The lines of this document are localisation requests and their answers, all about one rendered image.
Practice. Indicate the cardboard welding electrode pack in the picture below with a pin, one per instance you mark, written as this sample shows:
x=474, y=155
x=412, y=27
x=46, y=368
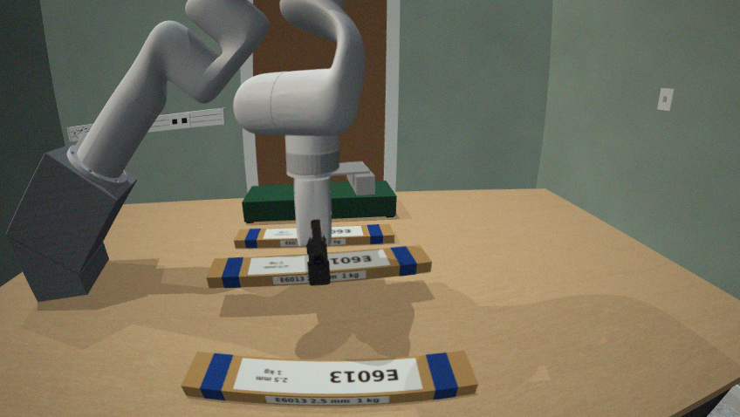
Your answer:
x=259, y=271

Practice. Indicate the tan cardboard pack with blue bands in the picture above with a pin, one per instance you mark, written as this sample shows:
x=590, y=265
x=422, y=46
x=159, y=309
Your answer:
x=329, y=382

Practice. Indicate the tan welding electrode pack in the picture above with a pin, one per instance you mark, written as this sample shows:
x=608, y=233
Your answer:
x=287, y=237

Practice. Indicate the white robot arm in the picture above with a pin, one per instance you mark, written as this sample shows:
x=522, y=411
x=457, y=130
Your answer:
x=318, y=105

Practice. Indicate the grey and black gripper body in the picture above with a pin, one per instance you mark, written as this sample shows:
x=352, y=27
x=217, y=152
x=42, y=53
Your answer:
x=313, y=201

